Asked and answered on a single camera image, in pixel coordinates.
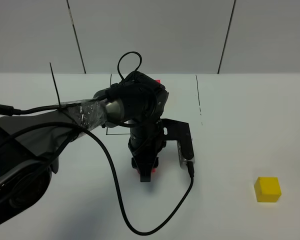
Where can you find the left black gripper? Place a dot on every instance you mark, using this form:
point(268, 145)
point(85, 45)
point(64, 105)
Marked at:
point(145, 143)

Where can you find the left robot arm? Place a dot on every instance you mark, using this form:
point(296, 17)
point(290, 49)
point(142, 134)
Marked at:
point(31, 141)

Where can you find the yellow cube block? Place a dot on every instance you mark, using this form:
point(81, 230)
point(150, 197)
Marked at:
point(267, 189)

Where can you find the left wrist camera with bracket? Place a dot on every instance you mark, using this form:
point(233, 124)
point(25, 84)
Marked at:
point(180, 132)

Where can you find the black cable tie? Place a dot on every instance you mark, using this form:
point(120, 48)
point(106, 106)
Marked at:
point(55, 87)

